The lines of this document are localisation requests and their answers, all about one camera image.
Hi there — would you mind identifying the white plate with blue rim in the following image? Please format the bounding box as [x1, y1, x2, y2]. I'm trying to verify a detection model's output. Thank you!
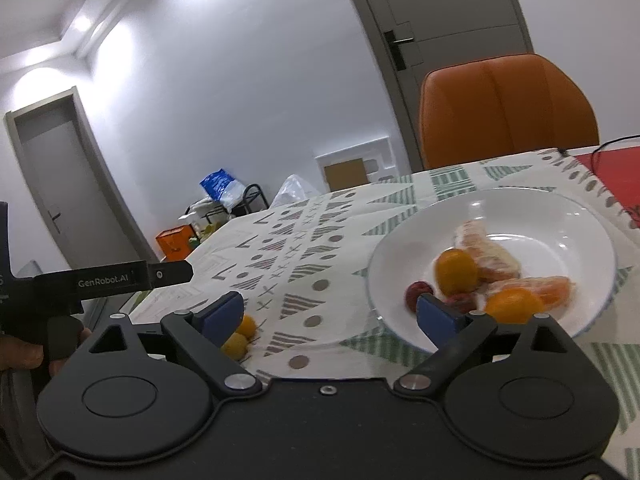
[366, 187, 618, 356]

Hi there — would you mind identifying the peeled orange segment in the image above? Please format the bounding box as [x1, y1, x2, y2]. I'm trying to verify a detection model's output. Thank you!
[452, 220, 522, 284]
[489, 276, 575, 310]

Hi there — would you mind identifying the white foam packaging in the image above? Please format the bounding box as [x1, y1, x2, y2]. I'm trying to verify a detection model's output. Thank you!
[315, 136, 399, 194]

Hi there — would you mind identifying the green bag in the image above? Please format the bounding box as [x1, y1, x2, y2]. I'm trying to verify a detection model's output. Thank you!
[189, 221, 222, 249]

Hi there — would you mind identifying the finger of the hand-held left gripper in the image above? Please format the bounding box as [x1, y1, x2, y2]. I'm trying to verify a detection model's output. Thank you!
[146, 259, 195, 290]

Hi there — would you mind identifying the patterned tablecloth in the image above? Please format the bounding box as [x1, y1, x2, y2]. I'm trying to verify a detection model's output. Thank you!
[127, 147, 640, 463]

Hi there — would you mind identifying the person's left hand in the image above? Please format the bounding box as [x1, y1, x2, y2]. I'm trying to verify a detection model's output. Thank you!
[0, 326, 94, 377]

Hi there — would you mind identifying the orange box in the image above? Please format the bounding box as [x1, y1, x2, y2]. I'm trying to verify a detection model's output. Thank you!
[155, 225, 197, 262]

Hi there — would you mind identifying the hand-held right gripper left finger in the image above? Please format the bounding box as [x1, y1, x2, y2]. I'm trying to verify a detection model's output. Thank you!
[82, 290, 263, 394]

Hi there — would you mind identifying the black door lock handle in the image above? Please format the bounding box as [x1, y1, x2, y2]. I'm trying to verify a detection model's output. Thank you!
[383, 30, 416, 72]

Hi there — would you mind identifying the white plastic bag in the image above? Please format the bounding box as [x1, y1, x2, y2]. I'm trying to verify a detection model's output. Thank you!
[270, 174, 324, 209]

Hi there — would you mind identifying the small orange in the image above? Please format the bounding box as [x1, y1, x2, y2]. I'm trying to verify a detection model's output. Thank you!
[433, 250, 479, 296]

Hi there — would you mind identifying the black metal rack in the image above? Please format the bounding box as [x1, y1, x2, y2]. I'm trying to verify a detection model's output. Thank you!
[185, 185, 271, 226]

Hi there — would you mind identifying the red and orange mat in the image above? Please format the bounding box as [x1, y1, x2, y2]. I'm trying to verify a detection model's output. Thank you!
[570, 142, 640, 226]

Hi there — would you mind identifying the orange chair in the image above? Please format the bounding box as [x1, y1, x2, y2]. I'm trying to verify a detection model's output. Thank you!
[417, 53, 601, 171]

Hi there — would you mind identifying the black cable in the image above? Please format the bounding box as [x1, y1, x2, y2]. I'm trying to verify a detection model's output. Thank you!
[556, 135, 640, 231]

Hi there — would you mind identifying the blue plastic bag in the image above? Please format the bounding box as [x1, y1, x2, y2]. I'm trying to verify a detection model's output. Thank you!
[200, 167, 246, 211]

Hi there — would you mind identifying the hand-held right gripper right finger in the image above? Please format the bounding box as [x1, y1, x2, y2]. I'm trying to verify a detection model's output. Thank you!
[394, 294, 583, 394]

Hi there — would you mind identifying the plain grey door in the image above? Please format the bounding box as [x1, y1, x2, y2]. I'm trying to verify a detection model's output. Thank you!
[4, 87, 162, 275]

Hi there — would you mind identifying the large orange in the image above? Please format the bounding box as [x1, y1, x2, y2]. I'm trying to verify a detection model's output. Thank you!
[484, 287, 546, 326]

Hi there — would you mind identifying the small red fruit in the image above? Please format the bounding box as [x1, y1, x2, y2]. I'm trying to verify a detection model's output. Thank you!
[445, 294, 477, 314]
[404, 281, 435, 311]

